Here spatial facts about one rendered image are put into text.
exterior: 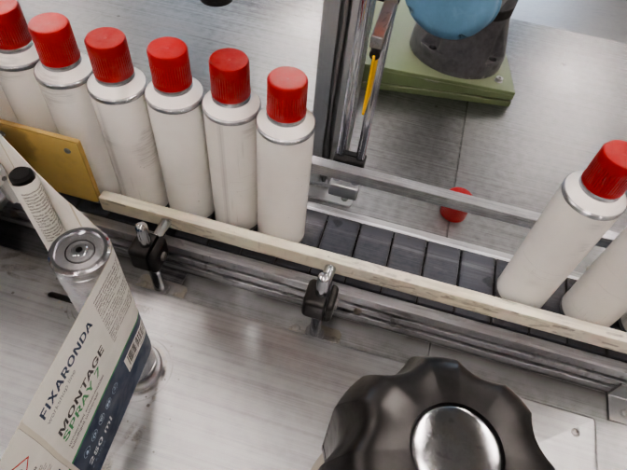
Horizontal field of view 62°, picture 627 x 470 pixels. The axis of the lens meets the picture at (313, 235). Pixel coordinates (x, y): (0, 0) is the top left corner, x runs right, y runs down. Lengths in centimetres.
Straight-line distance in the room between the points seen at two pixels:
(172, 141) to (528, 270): 35
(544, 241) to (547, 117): 43
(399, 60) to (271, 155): 44
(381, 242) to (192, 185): 21
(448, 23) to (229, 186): 34
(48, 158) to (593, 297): 55
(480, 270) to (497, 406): 41
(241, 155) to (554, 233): 28
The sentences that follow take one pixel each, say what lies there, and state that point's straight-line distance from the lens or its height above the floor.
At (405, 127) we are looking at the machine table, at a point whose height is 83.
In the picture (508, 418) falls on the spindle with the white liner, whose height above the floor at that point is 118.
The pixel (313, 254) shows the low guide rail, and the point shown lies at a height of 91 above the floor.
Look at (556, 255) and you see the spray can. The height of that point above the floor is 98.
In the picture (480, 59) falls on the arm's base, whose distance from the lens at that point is 86.
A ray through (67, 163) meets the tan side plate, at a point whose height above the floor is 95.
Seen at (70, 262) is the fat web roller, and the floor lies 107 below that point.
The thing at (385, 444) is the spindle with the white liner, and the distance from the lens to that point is 18.
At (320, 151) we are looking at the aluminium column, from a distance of 65.
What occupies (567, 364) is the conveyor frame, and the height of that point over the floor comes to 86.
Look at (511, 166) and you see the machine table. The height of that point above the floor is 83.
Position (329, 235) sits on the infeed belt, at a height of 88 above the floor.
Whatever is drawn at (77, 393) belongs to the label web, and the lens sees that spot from 37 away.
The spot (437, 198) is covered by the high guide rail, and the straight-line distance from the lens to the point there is 54.
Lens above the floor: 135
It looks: 53 degrees down
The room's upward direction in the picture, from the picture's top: 7 degrees clockwise
